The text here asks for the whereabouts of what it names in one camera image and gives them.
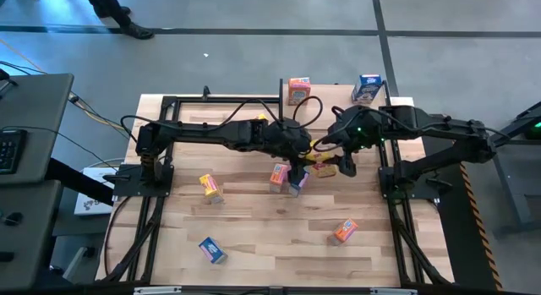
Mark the green lit device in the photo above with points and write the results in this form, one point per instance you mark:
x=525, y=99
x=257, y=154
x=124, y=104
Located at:
x=534, y=130

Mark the black floor mat hazard stripes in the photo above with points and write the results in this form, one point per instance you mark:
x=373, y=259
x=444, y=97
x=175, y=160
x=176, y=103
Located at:
x=460, y=227

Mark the grey metal stand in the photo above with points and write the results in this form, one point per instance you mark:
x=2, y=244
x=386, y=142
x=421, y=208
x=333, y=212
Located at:
x=517, y=189

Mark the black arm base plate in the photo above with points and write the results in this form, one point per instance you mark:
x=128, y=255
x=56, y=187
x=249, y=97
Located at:
x=131, y=187
x=418, y=191

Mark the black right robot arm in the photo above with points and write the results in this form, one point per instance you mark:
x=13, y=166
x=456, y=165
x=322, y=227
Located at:
x=444, y=124

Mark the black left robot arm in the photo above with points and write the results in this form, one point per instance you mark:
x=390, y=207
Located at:
x=203, y=134

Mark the silver metal bracket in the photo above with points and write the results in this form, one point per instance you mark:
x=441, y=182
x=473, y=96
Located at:
x=157, y=291
x=393, y=291

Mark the grey desk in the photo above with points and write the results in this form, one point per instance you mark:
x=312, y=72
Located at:
x=29, y=244
x=38, y=105

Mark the blue Frosted Flakes cereal box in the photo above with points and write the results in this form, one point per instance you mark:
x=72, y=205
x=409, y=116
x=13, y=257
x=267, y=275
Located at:
x=212, y=249
x=296, y=191
x=367, y=90

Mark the wooden shelf black metal frame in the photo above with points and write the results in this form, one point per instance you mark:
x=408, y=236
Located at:
x=329, y=96

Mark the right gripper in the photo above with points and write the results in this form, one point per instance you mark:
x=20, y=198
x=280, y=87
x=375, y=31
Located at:
x=353, y=130

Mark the black keyboard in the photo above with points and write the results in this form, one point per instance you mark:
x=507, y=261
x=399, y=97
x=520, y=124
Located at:
x=10, y=153

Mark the white cardboard box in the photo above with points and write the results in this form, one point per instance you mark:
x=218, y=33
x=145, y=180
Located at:
x=91, y=202

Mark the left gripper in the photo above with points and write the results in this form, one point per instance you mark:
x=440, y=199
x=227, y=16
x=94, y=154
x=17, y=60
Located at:
x=287, y=140

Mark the black diagonal desk beam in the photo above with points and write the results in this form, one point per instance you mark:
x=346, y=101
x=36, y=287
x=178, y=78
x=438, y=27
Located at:
x=72, y=181

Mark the orange Mini Wheats cereal box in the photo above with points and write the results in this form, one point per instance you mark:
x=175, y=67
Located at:
x=279, y=176
x=299, y=92
x=344, y=231

